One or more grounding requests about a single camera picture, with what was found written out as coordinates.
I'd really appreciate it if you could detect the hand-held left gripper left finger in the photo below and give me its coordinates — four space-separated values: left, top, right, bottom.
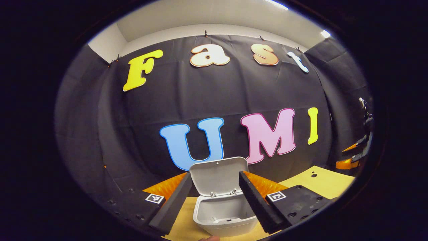
102 172 193 235

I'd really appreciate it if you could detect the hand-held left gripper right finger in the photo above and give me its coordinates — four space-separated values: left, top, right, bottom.
238 171 335 235

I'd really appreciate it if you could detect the white desktop garbage bin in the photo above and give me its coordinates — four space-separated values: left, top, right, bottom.
189 157 260 238

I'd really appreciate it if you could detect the yellow wooden desktop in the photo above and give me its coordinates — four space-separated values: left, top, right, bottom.
162 166 355 241

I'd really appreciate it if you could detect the black backdrop cloth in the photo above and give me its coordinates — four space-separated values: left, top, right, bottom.
55 33 372 208

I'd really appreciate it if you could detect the long ceiling light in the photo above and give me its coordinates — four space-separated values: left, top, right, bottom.
264 0 289 11

